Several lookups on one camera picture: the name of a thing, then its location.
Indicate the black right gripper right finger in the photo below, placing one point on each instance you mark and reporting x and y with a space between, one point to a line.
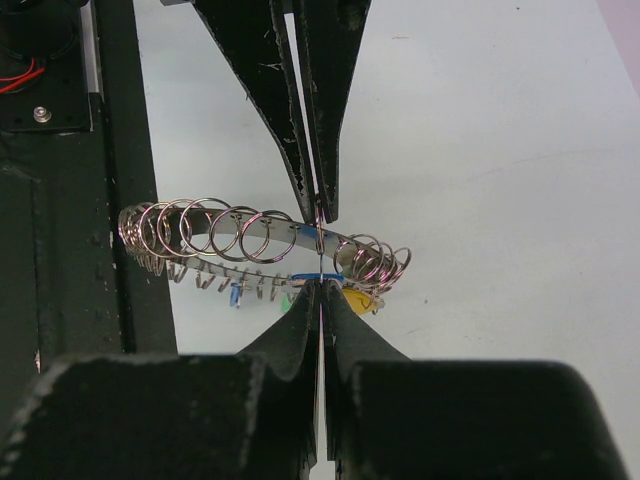
391 417

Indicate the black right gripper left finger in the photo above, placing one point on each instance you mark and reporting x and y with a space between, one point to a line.
250 415

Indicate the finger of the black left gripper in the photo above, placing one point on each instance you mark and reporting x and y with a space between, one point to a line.
252 37
328 36

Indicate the metal band with key rings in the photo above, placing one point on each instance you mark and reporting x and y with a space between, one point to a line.
239 249

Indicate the green plastic key tag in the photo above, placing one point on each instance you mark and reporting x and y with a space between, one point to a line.
287 302

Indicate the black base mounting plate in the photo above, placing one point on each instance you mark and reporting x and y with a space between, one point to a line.
75 150

